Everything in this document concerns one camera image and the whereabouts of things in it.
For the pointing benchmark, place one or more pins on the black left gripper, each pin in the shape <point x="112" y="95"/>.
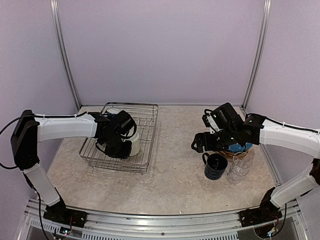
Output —
<point x="124" y="154"/>

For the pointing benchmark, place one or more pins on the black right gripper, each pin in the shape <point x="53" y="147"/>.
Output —
<point x="199" y="138"/>

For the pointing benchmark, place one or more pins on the dark blue mug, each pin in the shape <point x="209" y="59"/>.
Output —
<point x="215" y="165"/>

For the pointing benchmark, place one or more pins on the yellow polka-dot plate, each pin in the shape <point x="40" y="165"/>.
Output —
<point x="241" y="157"/>
<point x="230" y="155"/>

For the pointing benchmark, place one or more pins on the blue polka-dot plate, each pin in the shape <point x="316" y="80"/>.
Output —
<point x="237" y="148"/>

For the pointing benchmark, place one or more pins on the clear glass cup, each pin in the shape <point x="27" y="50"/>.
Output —
<point x="241" y="163"/>
<point x="235" y="176"/>

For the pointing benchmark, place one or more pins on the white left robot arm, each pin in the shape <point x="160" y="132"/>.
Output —
<point x="115" y="132"/>

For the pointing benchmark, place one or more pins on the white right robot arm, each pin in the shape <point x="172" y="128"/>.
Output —
<point x="258" y="129"/>

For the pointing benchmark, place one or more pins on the teal white mug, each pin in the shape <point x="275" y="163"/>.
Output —
<point x="112" y="112"/>

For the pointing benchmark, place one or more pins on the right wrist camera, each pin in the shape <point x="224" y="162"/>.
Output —
<point x="209" y="121"/>

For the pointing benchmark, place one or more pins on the metal wire dish rack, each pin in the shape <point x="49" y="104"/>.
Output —
<point x="145" y="116"/>

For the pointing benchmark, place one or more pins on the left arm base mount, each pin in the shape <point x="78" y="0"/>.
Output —
<point x="60" y="213"/>

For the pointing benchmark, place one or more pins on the aluminium front rail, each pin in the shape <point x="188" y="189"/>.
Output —
<point x="100" y="225"/>

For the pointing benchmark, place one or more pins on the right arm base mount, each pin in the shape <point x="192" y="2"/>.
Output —
<point x="265" y="212"/>

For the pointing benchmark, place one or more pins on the right aluminium frame post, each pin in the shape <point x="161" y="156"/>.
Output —
<point x="258" y="53"/>

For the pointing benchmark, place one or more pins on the aluminium frame post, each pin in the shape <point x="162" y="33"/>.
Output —
<point x="258" y="53"/>
<point x="54" y="5"/>

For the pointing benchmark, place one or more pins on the left aluminium frame post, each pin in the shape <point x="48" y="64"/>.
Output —
<point x="54" y="5"/>

